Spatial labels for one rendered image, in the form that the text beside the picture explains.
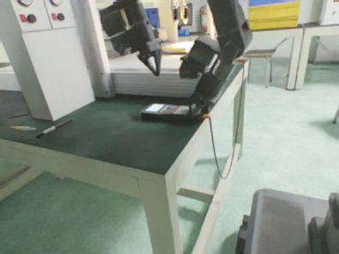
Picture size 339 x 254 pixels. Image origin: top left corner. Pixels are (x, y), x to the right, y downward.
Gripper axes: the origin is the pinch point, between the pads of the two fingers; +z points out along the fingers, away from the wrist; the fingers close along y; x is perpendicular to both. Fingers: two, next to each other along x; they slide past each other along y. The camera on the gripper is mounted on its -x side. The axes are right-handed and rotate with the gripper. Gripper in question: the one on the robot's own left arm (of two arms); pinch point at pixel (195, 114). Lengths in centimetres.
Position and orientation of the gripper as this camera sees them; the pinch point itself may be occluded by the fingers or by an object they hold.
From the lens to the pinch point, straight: 71.0
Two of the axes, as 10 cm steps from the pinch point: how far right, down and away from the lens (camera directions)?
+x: 8.3, 5.4, -1.4
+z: -3.7, 7.2, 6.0
